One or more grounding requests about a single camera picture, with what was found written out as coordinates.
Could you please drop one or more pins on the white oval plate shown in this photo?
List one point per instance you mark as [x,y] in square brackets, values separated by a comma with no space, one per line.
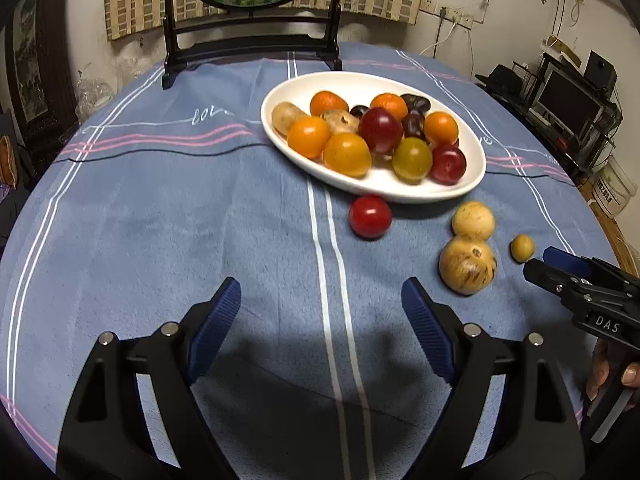
[307,138]

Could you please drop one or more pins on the blue striped tablecloth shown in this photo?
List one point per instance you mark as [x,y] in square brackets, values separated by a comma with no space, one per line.
[166,192]

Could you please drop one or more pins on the computer monitor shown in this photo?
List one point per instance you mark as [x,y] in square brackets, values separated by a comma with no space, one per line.
[567,103]

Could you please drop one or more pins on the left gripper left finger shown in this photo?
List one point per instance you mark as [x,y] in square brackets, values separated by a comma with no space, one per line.
[105,435]

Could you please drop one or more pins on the orange tangerine left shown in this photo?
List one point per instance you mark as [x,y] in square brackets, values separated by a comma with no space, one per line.
[325,101]

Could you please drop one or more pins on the dark framed wall picture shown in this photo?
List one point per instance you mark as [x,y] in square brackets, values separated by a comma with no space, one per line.
[37,63]

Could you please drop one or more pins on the round painted screen stand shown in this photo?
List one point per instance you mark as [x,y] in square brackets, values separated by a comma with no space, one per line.
[178,59]

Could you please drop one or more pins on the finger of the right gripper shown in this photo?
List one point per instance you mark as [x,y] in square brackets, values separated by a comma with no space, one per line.
[565,282]
[564,261]

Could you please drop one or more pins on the right hand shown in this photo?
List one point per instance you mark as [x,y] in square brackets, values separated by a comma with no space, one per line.
[601,367]

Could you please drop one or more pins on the yellow striped round fruit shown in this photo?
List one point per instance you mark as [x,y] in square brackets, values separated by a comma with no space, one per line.
[467,265]

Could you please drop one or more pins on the green yellow tomato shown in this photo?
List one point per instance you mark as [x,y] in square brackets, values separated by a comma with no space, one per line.
[412,160]

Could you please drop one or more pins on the dark purple small plum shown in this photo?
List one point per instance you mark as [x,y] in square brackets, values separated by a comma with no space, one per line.
[413,125]

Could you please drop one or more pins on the beige speckled fruit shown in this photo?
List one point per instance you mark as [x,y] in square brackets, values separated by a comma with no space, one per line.
[340,121]

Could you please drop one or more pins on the white bucket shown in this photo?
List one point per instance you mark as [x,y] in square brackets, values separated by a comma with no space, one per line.
[613,189]

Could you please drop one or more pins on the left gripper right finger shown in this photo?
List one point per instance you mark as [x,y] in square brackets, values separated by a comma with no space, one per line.
[536,435]

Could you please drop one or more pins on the beige potato-like fruit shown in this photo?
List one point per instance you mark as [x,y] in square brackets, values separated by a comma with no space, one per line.
[284,115]

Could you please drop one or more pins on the orange tangerine right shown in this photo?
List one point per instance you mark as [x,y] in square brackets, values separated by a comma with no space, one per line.
[393,103]

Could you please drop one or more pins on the wall power strip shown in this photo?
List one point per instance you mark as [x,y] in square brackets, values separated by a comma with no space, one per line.
[455,15]

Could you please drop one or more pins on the yellow speckled round fruit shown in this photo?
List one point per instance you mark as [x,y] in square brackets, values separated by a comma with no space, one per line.
[474,219]

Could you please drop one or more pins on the small green yellow fruit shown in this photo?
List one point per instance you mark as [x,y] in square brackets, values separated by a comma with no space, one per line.
[522,248]

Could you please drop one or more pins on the orange tangerine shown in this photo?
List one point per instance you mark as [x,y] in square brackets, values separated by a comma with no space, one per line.
[393,103]
[325,101]

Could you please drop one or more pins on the large dark red plum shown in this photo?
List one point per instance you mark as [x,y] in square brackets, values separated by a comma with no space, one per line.
[381,131]

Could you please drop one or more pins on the yellow orange tomato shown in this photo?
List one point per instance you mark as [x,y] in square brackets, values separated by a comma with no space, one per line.
[348,154]

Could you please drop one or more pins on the small red cherry tomato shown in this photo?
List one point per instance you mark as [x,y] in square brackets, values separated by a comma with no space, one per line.
[454,144]

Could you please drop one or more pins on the dark wrinkled passion fruit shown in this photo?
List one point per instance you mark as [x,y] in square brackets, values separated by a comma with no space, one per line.
[417,104]

